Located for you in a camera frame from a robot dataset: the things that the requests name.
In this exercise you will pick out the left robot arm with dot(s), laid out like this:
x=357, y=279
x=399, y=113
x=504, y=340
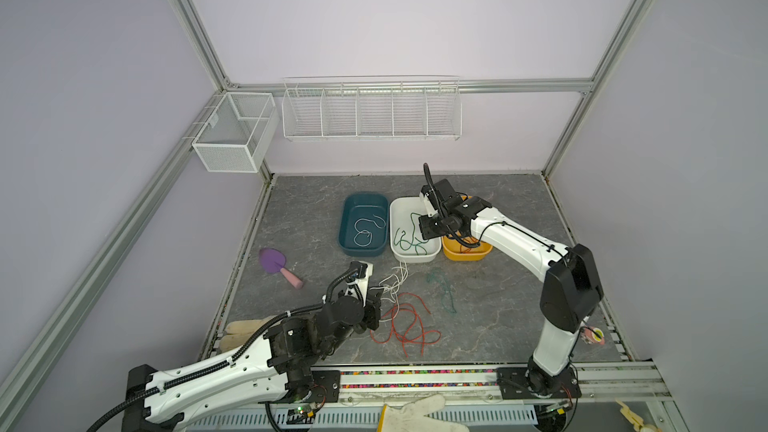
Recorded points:
x=274, y=363

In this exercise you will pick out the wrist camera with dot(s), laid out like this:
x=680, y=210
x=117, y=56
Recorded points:
x=426, y=197
x=357, y=284

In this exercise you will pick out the pink green small toy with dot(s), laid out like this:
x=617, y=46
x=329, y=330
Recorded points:
x=592, y=335

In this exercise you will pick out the white glove yellow cuff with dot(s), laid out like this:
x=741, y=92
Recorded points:
x=416, y=416

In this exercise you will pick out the teal plastic bin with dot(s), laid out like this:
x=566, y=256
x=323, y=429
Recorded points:
x=364, y=225

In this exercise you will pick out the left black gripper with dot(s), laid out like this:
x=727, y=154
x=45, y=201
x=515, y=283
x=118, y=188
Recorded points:
x=372, y=307

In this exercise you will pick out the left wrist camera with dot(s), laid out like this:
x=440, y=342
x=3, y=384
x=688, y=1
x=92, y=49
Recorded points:
x=357, y=284

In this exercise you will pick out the white mesh box basket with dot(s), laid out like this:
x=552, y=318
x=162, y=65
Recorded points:
x=237, y=133

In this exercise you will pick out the white plastic bin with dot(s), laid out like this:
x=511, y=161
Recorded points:
x=406, y=241

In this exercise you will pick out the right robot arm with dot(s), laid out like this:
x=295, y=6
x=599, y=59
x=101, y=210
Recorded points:
x=571, y=285

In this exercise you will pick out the yellow plastic bin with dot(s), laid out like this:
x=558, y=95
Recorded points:
x=468, y=249

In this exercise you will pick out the purple pink scoop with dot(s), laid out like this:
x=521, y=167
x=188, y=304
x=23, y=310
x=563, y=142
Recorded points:
x=274, y=262

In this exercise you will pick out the white wire wall basket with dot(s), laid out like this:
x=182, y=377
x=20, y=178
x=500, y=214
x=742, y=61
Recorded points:
x=379, y=109

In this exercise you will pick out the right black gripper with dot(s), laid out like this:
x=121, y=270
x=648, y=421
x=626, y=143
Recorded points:
x=426, y=231

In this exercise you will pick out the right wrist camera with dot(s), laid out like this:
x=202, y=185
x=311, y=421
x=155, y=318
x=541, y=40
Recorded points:
x=426, y=197

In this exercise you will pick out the beige work glove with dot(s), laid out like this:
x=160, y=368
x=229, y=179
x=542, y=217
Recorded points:
x=236, y=333

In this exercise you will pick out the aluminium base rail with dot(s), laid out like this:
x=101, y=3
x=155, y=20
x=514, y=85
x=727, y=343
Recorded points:
x=584, y=382

